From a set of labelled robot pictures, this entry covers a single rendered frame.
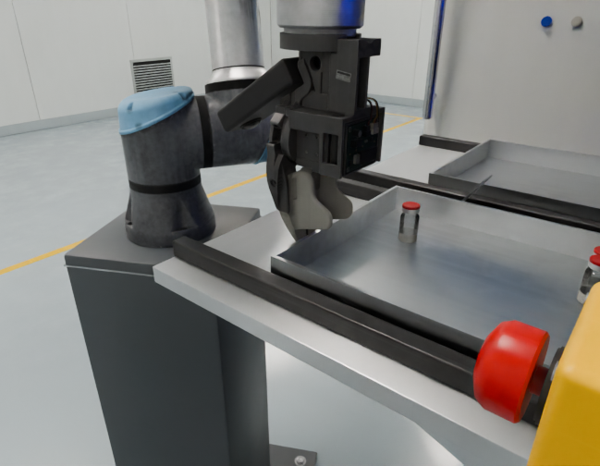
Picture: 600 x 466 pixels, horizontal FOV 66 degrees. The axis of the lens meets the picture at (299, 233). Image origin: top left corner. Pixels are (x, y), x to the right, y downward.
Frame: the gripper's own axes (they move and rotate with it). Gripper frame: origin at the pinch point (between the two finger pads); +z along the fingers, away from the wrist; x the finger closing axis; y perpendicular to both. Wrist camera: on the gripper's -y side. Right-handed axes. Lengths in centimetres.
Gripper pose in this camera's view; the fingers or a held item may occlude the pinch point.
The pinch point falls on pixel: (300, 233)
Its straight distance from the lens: 50.3
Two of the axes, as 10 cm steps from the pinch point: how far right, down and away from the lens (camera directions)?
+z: -0.1, 9.0, 4.3
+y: 7.8, 2.8, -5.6
